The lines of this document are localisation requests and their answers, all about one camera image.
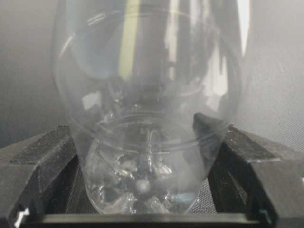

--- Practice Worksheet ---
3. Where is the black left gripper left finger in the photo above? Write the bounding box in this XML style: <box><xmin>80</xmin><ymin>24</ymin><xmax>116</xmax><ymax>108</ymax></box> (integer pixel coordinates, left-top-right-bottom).
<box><xmin>0</xmin><ymin>125</ymin><xmax>82</xmax><ymax>228</ymax></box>

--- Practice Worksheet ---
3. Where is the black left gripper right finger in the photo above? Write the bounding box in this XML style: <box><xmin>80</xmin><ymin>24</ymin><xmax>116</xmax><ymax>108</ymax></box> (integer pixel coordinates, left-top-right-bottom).
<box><xmin>208</xmin><ymin>126</ymin><xmax>304</xmax><ymax>225</ymax></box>

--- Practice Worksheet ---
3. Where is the clear plastic bottle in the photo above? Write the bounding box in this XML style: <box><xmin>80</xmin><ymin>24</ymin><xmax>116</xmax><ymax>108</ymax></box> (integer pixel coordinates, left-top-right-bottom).
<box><xmin>52</xmin><ymin>0</ymin><xmax>252</xmax><ymax>214</ymax></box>

